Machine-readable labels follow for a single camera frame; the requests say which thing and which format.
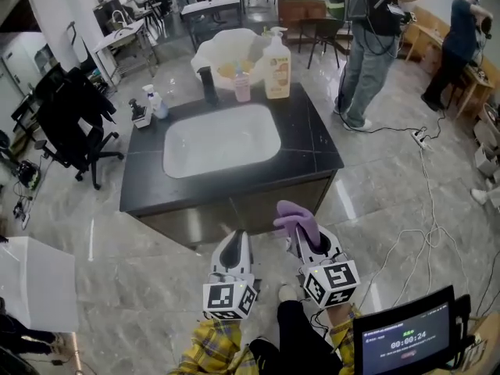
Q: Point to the black dining chair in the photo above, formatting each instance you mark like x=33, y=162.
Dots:
x=320, y=33

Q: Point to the black office chair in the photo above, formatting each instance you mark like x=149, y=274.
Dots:
x=72, y=119

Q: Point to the black monitor screen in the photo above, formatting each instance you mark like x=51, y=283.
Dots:
x=406, y=340

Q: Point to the person's right forearm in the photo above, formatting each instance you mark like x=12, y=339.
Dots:
x=339, y=320

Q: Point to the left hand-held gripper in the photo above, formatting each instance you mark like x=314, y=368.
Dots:
x=228, y=301

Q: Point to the white sink basin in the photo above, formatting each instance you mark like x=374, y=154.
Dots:
x=220, y=141

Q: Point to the pink bottle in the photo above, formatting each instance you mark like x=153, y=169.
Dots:
x=242, y=88

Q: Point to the large yellow pump bottle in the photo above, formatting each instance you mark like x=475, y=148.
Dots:
x=277, y=70

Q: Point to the black faucet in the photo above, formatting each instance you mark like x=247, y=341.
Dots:
x=208, y=86

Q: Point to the white power strip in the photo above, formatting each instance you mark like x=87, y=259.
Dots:
x=420, y=139

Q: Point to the white box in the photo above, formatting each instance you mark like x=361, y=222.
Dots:
x=35, y=283

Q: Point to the purple cloth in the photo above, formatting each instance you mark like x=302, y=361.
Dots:
x=298, y=219

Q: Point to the white fridge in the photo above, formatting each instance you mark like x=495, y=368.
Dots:
x=21, y=63

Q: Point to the person's legs in black trousers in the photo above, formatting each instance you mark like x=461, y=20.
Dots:
x=297, y=342

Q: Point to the white bag-lined bin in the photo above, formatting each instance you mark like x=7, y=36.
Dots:
x=230, y=55

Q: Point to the dark sink cabinet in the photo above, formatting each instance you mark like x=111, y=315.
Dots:
x=230, y=193

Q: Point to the person's white shoe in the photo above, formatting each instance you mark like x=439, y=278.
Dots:
x=287, y=292

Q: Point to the clear spray bottle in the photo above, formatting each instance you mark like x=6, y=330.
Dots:
x=157, y=102

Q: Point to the grey table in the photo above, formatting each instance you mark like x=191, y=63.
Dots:
x=213, y=8

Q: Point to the cardboard boxes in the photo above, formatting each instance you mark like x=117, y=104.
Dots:
x=487, y=147

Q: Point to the small black white dispenser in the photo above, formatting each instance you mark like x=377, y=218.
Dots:
x=140, y=115

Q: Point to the person's left forearm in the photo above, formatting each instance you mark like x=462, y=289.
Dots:
x=211, y=346

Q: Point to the wooden bench table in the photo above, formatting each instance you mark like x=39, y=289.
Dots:
x=433, y=33

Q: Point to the white metal sink stand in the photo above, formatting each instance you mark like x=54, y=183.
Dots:
x=123, y=41

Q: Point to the black device on floor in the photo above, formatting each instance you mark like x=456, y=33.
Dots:
x=29, y=174

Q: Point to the wooden cabinet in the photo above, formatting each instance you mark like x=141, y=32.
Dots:
x=301, y=8

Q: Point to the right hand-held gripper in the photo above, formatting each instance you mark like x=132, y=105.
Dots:
x=332, y=281

